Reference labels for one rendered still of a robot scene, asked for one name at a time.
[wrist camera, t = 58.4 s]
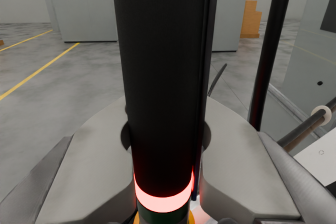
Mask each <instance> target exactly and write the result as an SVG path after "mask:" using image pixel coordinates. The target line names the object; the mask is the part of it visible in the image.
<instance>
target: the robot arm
mask: <svg viewBox="0 0 336 224"><path fill-rule="evenodd" d="M130 145H131V141H130V132H129V124H128V115H127V107H126V98H125V95H124V96H122V97H121V98H119V99H117V100H116V101H114V102H113V103H111V104H110V105H108V106H107V107H105V108H104V109H102V110H101V111H99V112H98V113H96V114H95V115H93V116H92V117H91V118H90V119H88V120H87V121H86V122H85V123H84V124H83V125H82V126H81V127H80V128H79V129H78V130H77V131H76V132H75V133H74V134H73V135H72V136H64V137H63V138H62V139H61V140H60V141H59V142H58V143H57V144H56V145H55V146H54V147H53V148H52V149H51V150H50V152H49V153H48V154H47V155H46V156H45V157H44V158H43V159H42V160H41V161H40V162H39V163H38V164H37V165H36V166H35V167H34V168H33V169H32V170H31V171H30V172H29V173H28V174H27V175H26V176H25V177H24V178H23V179H22V180H21V181H20V182H19V183H18V184H17V185H16V186H15V187H14V188H13V189H12V190H11V191H10V192H9V193H8V194H7V196H6V197H5V198H4V199H3V200H2V201H1V202H0V224H122V223H123V222H124V221H125V220H126V219H127V218H129V217H130V216H131V215H132V214H133V213H134V211H135V209H136V185H135V177H134V168H133V160H132V156H131V154H130V153H129V152H128V151H127V150H128V148H129V147H130ZM202 146H203V147H204V149H205V151H204V152H203V153H202V159H201V168H200V178H199V201H200V206H201V208H202V210H203V211H204V212H205V213H206V214H208V215H209V216H211V217H212V218H213V219H215V220H216V221H217V222H218V223H217V224H336V198H335V197H334V196H333V195H332V194H331V192H330V191H329V190H328V189H327V188H326V187H325V186H324V185H323V184H322V183H321V182H320V181H319V180H318V179H316V178H315V177H314V176H313V175H312V174H311V173H310V172H309V171H308V170H307V169H306V168H304V167H303V166H302V165H301V164H300V163H299V162H298V161H297V160H296V159H295V158H293V157H292V156H291V155H290V154H289V153H288V152H287V151H286V150H285V149H284V148H282V147H281V146H280V145H279V144H278V143H277V142H276V141H275V140H274V139H273V138H272V137H270V136H269V135H268V134H267V133H266V132H263V131H257V130H256V129H255V128H254V127H253V126H252V125H251V124H250V123H248V122H247V121H246V120H245V119H244V118H242V117H241V116H240V115H238V114H237V113H236V112H234V111H232V110H231V109H229V108H227V107H226V106H224V105H222V104H221V103H219V102H217V101H216V100H214V99H212V98H211V97H209V96H207V101H206V110H205V120H204V130H203V139H202Z"/></svg>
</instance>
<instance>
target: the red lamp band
mask: <svg viewBox="0 0 336 224"><path fill-rule="evenodd" d="M192 176H193V174H192ZM192 176H191V181H190V183H189V185H188V186H187V188H186V189H185V190H184V191H182V192H181V193H179V194H177V195H175V196H172V197H165V198H160V197H153V196H150V195H148V194H146V193H144V192H143V191H142V190H141V189H140V188H139V187H138V185H137V184H136V181H135V179H134V181H135V191H136V195H137V198H138V200H139V201H140V202H141V204H142V205H144V206H145V207H146V208H148V209H150V210H152V211H155V212H162V213H164V212H171V211H174V210H176V209H178V208H180V207H181V206H182V205H184V204H185V203H186V201H187V200H188V199H189V197H190V194H191V189H192Z"/></svg>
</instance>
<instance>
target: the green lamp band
mask: <svg viewBox="0 0 336 224"><path fill-rule="evenodd" d="M136 200H137V207H138V210H139V213H140V214H141V216H142V217H143V218H144V219H145V220H146V221H147V222H149V223H150V224H176V223H178V222H179V221H181V220H182V219H183V218H184V217H185V216H186V214H187V213H188V211H189V208H190V203H191V193H190V196H189V198H188V200H187V202H186V203H185V204H184V206H182V207H181V208H180V209H178V210H176V211H173V212H170V213H156V212H152V211H150V210H148V209H146V208H145V207H144V206H143V205H142V204H141V203H140V201H139V200H138V197H137V194H136Z"/></svg>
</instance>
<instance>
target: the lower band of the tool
mask: <svg viewBox="0 0 336 224"><path fill-rule="evenodd" d="M133 224H139V213H138V212H137V214H136V216H135V218H134V222H133ZM189 224H195V219H194V216H193V213H192V211H191V210H189Z"/></svg>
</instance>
